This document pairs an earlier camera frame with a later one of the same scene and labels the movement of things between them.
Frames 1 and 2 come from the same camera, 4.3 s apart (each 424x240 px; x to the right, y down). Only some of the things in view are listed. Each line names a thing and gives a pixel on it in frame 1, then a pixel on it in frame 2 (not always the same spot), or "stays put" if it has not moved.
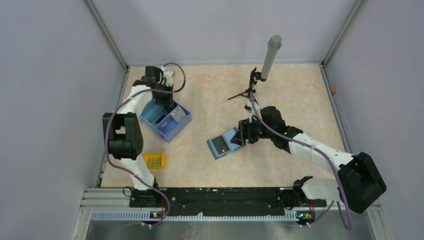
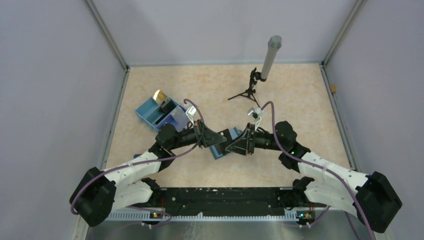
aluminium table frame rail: x=347 y=148 stays put
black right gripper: x=244 y=132 -> x=245 y=142
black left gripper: x=168 y=102 -> x=212 y=138
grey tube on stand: x=274 y=44 stays put
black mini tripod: x=255 y=76 stays put
